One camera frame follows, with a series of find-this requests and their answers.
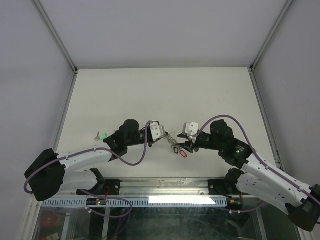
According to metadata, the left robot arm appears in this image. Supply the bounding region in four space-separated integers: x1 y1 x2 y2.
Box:
23 119 168 202

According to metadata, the black key tag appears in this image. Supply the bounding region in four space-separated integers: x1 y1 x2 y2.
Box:
173 147 180 154

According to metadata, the green tag loose key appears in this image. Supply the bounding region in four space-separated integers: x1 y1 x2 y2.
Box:
94 131 108 142

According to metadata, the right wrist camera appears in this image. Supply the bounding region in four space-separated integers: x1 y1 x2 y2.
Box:
182 122 199 141

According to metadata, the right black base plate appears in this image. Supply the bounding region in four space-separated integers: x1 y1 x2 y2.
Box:
206 178 241 198

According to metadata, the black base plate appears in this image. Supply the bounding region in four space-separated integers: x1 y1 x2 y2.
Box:
206 178 241 198
76 179 122 197

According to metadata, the aluminium mounting rail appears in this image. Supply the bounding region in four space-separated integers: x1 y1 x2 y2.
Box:
32 176 301 200

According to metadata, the white slotted cable duct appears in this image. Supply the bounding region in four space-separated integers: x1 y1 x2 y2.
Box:
42 195 227 208

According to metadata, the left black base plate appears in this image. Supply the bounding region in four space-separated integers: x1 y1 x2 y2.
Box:
76 179 122 197

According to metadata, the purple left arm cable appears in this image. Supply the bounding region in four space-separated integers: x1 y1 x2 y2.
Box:
23 120 156 218

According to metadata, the right aluminium frame post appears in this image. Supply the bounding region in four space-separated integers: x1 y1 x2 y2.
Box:
250 0 296 71

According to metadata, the aluminium frame post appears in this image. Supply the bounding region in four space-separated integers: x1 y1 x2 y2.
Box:
31 0 78 74
250 0 296 71

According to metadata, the left aluminium frame post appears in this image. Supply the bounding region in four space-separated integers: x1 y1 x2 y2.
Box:
31 0 78 74

